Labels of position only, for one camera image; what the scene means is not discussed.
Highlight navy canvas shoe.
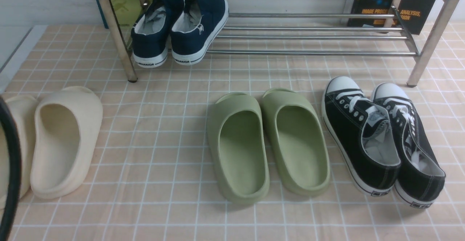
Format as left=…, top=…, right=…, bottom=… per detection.
left=131, top=0, right=184, bottom=69
left=170, top=0, right=229, bottom=66

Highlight metal shoe rack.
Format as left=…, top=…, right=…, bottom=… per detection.
left=97, top=0, right=460, bottom=87

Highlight green slipper left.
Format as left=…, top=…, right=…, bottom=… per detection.
left=206, top=92, right=270, bottom=206

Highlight green slipper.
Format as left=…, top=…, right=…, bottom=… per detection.
left=260, top=88, right=331, bottom=196
left=206, top=92, right=270, bottom=206

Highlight green slipper right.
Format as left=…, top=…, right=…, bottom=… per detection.
left=260, top=88, right=331, bottom=196

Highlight black canvas sneaker left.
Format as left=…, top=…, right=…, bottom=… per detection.
left=321, top=76, right=401, bottom=197

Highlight black canvas sneaker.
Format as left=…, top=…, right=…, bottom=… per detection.
left=321, top=76, right=401, bottom=197
left=371, top=83, right=446, bottom=209

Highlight cream slipper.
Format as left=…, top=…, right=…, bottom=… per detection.
left=0, top=94, right=39, bottom=210
left=30, top=86, right=103, bottom=199

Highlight black canvas sneaker right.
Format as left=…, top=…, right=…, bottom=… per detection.
left=371, top=83, right=446, bottom=209

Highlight black image analysis book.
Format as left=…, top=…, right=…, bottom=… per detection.
left=344, top=0, right=435, bottom=35

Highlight cream slipper far left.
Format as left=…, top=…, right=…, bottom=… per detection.
left=0, top=94, right=39, bottom=210

